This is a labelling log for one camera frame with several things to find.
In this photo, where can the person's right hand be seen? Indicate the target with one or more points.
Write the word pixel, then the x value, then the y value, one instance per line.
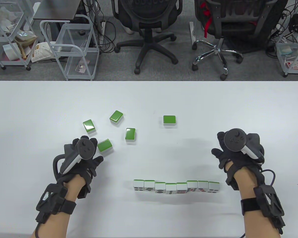
pixel 234 161

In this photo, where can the person's left hand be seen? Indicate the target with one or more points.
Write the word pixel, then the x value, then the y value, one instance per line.
pixel 88 164

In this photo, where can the green-backed mahjong tiles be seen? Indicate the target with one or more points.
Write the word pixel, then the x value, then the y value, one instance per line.
pixel 130 133

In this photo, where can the row of mahjong tiles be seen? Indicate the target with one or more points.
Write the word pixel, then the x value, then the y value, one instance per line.
pixel 181 188

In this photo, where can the single green-backed mahjong tile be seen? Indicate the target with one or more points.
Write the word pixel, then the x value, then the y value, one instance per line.
pixel 160 187
pixel 169 119

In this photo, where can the person's left forearm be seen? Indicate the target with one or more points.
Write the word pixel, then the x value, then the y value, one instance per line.
pixel 52 228

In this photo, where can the person's right forearm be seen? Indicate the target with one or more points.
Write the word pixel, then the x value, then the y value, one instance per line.
pixel 258 225

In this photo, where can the black white left hand controller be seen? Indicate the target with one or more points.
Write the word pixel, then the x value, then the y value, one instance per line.
pixel 85 148

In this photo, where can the black white hand controller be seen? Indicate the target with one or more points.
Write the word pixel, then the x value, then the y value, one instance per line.
pixel 85 148
pixel 235 141

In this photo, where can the black white right hand controller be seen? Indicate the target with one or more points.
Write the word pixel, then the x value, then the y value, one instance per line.
pixel 235 141

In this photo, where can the small clear packet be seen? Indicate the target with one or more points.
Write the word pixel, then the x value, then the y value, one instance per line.
pixel 80 68

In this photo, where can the white cart with boxes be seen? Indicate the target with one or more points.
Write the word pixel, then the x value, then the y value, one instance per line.
pixel 295 72

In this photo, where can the red white box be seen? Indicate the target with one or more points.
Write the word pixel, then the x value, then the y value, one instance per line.
pixel 295 65

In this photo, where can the white printed paper bag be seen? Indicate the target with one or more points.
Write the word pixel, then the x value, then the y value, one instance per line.
pixel 41 53

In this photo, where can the pale teal cloth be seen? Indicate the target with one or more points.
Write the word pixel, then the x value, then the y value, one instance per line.
pixel 285 50

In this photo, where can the wooden utensil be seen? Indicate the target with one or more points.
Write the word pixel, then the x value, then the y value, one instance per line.
pixel 22 52

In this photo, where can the black chair with chrome base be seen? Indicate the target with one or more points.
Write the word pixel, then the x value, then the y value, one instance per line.
pixel 238 27

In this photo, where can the white paper sheet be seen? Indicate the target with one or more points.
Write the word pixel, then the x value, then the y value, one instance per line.
pixel 11 50

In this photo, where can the red garment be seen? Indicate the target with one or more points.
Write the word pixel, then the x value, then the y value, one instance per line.
pixel 207 23

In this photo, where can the clear plastic bag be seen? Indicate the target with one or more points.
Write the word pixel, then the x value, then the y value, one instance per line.
pixel 24 37

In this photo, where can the white cart far right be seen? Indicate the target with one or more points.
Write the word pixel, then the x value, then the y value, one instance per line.
pixel 280 14

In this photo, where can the dark brown desk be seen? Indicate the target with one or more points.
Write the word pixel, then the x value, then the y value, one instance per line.
pixel 57 10

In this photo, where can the black mesh office chair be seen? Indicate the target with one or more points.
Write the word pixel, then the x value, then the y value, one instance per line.
pixel 146 14

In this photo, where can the crumpled white plastic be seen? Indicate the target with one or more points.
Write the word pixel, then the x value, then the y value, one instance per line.
pixel 1 14

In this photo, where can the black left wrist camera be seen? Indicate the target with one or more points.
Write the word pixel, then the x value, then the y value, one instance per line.
pixel 51 198

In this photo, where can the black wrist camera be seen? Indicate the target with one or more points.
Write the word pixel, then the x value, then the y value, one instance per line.
pixel 269 198
pixel 51 198

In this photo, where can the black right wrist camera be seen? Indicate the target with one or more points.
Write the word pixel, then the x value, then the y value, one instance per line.
pixel 269 198

